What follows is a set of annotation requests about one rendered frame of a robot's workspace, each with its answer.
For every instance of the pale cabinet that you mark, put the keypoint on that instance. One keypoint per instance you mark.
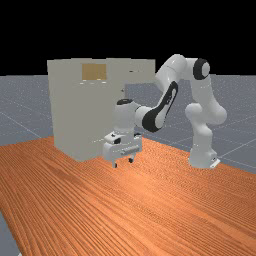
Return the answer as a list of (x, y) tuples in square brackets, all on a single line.
[(76, 116)]

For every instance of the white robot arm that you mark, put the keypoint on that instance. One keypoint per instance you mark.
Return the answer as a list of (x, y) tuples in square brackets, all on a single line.
[(203, 100)]

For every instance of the pale cabinet drawer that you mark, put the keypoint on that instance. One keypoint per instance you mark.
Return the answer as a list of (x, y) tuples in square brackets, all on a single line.
[(140, 71)]

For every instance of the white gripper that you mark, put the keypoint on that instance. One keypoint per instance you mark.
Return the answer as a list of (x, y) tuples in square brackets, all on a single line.
[(120, 149)]

